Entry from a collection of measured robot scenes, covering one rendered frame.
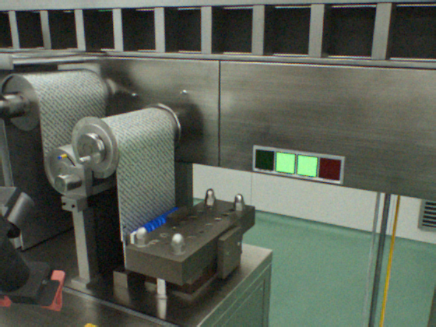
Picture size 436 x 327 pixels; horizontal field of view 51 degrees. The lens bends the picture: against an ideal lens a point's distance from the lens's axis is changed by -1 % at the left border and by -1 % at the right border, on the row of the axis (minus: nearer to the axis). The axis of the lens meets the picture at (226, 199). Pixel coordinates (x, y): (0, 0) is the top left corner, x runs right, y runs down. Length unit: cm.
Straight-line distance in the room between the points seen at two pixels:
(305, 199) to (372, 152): 268
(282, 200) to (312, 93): 277
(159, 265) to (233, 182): 302
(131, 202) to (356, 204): 275
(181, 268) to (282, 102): 50
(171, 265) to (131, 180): 24
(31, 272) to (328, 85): 78
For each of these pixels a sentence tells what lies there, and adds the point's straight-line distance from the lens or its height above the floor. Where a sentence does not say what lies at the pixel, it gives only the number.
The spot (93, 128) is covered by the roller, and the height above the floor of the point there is 130.
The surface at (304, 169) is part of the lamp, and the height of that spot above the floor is 117.
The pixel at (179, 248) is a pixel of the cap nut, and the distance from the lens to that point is 105.
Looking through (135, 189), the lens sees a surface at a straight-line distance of 117.
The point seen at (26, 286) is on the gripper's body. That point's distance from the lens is 82.
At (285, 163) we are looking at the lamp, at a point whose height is 118.
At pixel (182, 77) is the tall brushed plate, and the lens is 134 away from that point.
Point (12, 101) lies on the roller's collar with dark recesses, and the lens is 125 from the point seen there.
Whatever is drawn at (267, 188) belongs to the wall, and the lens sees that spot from 392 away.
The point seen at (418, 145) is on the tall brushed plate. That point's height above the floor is 127.
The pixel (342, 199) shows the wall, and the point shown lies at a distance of 374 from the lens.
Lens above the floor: 151
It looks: 20 degrees down
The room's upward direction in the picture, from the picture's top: 1 degrees clockwise
